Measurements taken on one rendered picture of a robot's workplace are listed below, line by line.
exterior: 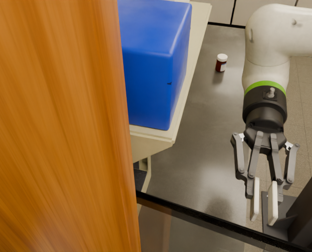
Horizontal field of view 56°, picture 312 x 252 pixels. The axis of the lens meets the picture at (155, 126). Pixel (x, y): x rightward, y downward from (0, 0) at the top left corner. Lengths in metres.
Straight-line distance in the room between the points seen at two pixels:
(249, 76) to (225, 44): 0.85
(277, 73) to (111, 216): 0.54
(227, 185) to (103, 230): 0.69
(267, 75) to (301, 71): 2.57
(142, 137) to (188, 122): 0.81
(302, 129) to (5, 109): 2.52
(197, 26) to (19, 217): 0.35
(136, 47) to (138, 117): 0.08
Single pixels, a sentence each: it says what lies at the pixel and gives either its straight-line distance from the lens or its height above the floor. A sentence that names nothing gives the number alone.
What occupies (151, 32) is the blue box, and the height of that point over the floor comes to 1.60.
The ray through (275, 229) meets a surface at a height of 0.01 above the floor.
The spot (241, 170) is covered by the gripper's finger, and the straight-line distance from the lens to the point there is 0.55.
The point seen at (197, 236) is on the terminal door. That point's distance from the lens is 0.42.
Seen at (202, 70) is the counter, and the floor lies 0.94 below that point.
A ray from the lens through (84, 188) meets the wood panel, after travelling 0.24.
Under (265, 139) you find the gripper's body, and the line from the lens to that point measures 0.62.
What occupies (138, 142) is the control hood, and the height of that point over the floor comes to 1.50.
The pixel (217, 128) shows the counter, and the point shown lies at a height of 0.94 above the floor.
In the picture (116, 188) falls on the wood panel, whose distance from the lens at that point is 0.22.
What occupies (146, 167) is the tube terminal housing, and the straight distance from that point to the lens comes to 0.88.
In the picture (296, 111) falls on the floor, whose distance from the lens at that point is 2.77.
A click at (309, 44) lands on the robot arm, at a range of 0.67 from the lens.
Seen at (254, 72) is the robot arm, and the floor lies 1.33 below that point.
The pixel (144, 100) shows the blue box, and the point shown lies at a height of 1.55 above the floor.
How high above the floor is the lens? 1.73
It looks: 47 degrees down
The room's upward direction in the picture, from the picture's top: straight up
